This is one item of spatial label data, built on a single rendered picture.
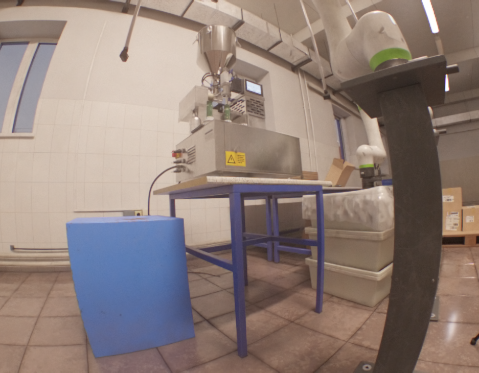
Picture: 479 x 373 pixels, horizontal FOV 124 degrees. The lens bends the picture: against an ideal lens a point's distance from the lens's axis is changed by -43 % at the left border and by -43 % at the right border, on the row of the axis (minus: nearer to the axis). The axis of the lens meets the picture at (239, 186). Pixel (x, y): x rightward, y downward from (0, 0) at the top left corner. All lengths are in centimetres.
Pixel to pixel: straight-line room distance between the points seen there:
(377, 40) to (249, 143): 72
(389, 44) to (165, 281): 113
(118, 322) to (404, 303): 99
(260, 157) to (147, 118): 183
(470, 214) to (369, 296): 190
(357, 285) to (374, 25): 126
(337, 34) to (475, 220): 258
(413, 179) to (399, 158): 6
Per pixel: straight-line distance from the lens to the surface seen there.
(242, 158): 100
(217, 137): 95
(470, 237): 284
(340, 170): 260
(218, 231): 283
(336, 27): 85
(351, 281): 142
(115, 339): 107
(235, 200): 78
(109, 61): 298
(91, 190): 243
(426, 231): 54
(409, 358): 68
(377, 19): 69
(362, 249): 132
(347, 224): 137
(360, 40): 70
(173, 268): 99
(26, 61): 366
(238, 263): 81
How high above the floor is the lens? 66
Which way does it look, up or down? 4 degrees up
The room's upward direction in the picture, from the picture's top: 3 degrees counter-clockwise
